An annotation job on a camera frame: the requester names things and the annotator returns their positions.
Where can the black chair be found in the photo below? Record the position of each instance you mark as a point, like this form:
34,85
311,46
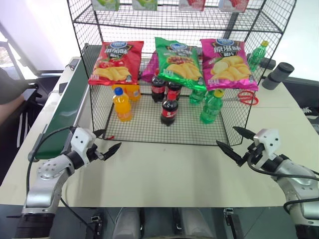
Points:
45,85

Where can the grey rounded shape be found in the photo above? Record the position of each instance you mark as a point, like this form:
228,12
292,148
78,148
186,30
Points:
197,224
125,224

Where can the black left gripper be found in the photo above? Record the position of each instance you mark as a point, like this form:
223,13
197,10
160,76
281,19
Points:
93,152

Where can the red drink carton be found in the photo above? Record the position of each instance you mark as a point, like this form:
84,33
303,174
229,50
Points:
192,5
234,5

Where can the green conveyor belt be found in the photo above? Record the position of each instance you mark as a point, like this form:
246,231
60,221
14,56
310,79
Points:
67,104

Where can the magenta potato chips bag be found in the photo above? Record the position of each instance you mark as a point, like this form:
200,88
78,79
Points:
228,64
150,68

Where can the green potato chips bag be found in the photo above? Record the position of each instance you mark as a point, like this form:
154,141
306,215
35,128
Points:
180,62

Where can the green drink carton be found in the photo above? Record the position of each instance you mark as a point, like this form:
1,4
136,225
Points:
106,4
144,4

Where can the small red scrap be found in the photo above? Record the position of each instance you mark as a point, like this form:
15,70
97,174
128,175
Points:
111,137

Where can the red potato chips bag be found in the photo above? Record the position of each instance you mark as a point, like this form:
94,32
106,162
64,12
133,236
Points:
117,62

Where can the black bag white print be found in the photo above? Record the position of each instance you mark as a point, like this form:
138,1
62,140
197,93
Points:
311,117

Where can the person's bare forearm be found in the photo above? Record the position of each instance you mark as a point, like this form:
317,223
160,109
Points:
8,110

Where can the cola bottle red label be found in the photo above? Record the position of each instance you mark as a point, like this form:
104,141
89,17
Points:
174,89
169,109
157,89

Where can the grey device with cable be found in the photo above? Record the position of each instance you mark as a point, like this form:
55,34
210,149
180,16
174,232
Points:
72,64

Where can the black table clamp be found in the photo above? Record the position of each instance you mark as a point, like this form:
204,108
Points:
96,225
233,224

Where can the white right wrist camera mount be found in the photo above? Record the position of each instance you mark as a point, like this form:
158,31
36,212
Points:
269,139

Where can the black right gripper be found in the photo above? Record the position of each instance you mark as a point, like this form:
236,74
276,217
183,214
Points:
254,154

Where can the green soda bottle yellow cap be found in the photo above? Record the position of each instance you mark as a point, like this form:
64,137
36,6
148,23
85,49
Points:
197,97
210,108
256,56

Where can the person's grey shirt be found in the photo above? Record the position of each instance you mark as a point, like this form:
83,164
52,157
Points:
8,84

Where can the small black device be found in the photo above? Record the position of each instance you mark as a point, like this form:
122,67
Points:
269,63

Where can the black white striped trousers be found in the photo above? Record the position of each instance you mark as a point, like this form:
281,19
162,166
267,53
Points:
22,129

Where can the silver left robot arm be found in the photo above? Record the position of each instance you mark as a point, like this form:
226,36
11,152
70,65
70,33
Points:
42,184

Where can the orange soda bottle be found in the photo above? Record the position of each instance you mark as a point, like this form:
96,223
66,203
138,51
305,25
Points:
122,107
133,93

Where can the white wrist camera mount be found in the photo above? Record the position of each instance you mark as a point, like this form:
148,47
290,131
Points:
81,139
269,139

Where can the large black case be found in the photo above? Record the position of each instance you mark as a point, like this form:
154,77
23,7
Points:
304,92

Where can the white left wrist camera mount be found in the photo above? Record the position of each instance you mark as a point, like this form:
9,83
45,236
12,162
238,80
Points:
81,139

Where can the grey black cylinder device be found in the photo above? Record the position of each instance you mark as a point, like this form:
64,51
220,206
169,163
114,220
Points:
279,73

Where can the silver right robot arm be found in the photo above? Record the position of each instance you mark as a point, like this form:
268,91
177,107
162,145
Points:
296,179

